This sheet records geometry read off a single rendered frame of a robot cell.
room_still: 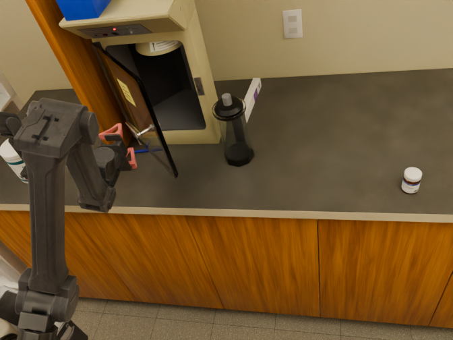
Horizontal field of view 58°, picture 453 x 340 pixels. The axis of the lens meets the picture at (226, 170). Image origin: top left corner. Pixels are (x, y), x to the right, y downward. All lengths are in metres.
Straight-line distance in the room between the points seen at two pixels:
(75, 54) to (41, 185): 0.71
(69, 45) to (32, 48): 0.77
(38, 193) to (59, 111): 0.15
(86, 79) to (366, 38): 1.04
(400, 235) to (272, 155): 0.49
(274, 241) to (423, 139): 0.61
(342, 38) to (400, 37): 0.21
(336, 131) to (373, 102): 0.20
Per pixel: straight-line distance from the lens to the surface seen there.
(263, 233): 1.45
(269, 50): 1.76
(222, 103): 1.30
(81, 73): 1.41
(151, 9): 1.16
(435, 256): 1.55
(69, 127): 0.73
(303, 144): 1.46
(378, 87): 1.71
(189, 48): 1.29
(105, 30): 1.26
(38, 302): 0.92
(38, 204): 0.78
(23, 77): 2.29
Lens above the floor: 1.96
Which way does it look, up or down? 46 degrees down
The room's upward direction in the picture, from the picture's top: 15 degrees counter-clockwise
